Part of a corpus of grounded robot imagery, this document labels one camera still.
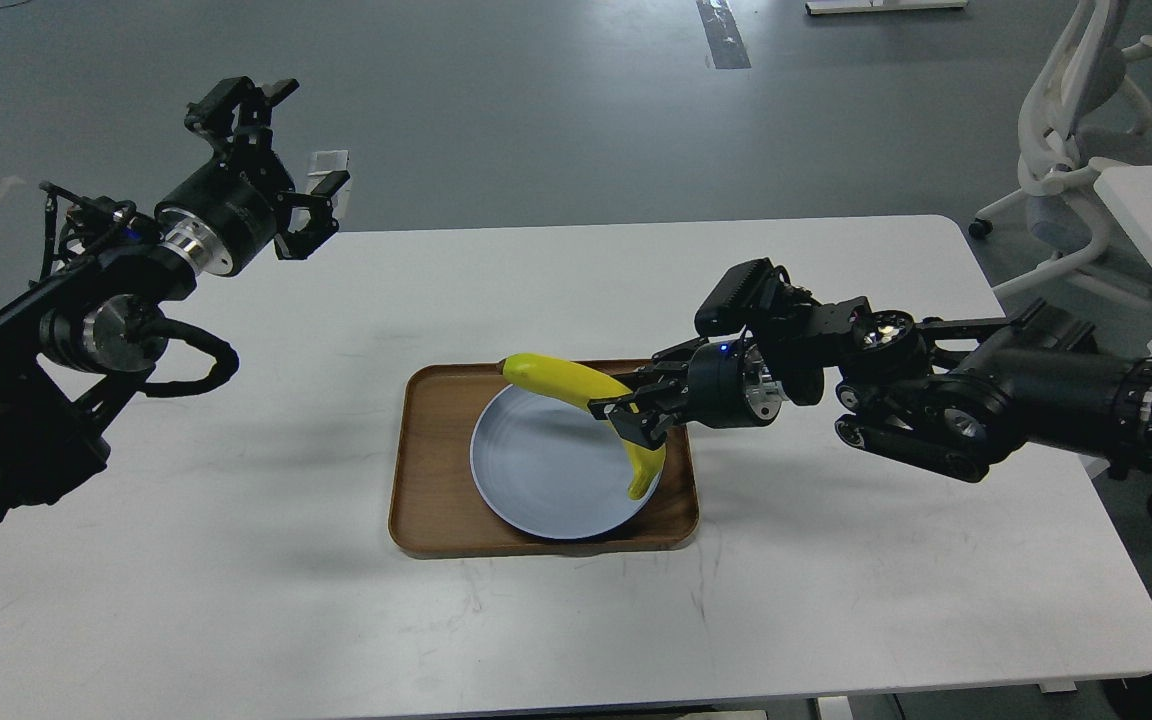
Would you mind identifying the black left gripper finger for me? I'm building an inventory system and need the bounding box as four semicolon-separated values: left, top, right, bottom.
184;76;300;161
274;170;351;260

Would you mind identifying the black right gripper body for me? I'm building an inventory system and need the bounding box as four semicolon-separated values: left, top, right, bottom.
682;340;787;429

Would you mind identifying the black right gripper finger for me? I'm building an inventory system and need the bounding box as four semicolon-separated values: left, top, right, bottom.
588;386;698;450
626;338;710;396

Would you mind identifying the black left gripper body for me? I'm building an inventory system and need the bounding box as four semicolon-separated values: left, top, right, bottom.
156;152;294;276

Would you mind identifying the yellow banana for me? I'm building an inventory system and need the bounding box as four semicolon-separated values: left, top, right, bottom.
495;353;666;501

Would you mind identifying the light blue plate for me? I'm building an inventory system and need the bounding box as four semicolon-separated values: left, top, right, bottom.
468;386;660;541

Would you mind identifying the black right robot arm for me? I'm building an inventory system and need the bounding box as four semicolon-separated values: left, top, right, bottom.
586;258;1152;520

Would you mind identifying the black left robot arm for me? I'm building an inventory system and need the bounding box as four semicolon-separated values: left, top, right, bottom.
0;76;349;521

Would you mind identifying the brown wooden tray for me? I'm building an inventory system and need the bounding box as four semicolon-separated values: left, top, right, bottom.
389;363;700;559

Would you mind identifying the white office chair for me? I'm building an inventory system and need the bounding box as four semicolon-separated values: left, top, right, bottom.
968;1;1152;316

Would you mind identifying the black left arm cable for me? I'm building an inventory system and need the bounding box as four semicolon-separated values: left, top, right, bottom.
136;318;241;399

